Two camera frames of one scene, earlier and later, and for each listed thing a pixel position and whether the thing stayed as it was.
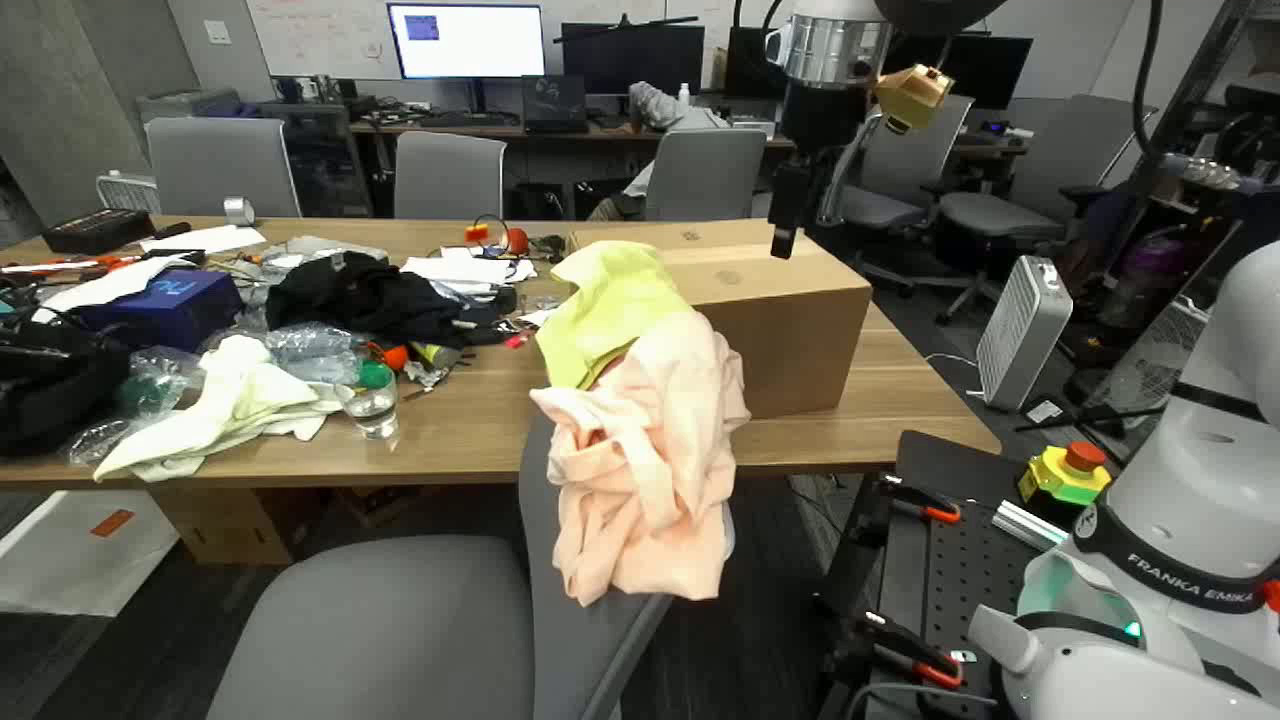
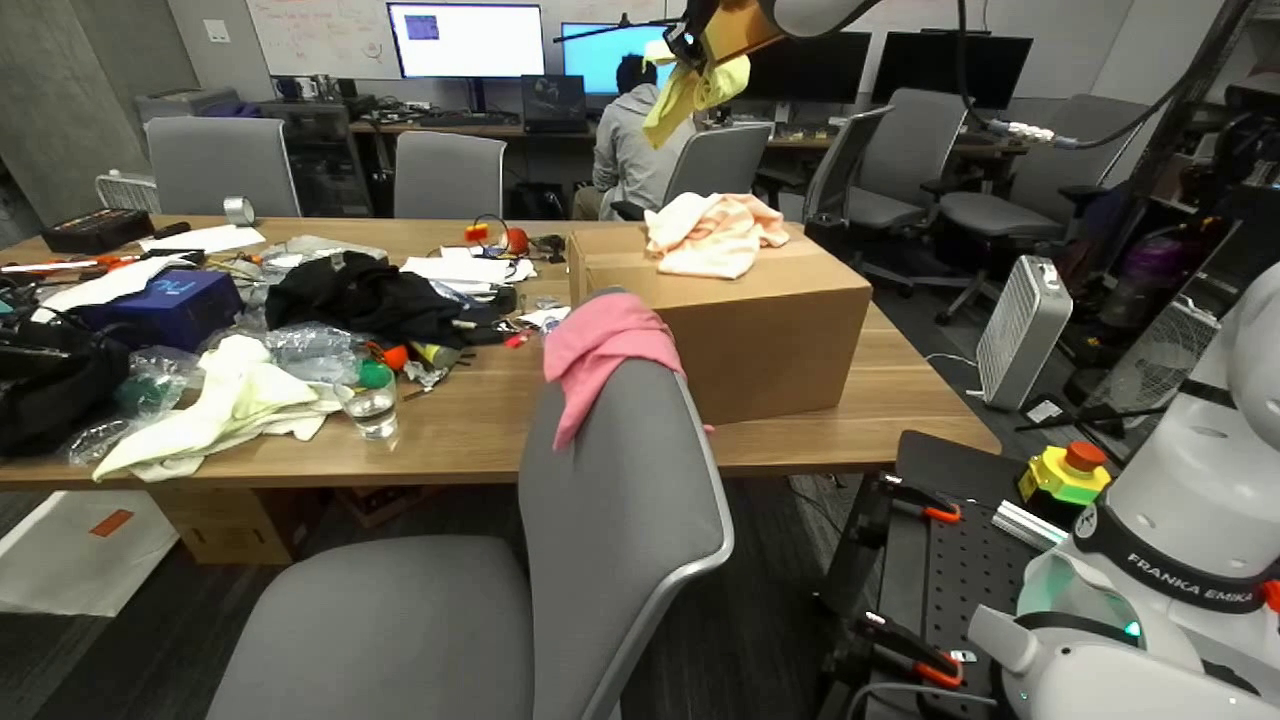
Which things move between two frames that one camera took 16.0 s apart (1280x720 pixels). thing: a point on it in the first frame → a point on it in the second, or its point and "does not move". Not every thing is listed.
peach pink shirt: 642,465 → 708,234
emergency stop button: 1074,474 does not move
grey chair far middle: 449,178 does not move
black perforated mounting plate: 926,652 does not move
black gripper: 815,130 → 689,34
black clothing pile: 380,300 does not move
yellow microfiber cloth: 622,294 → 708,82
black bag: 60,378 does not move
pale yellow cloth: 242,391 does not move
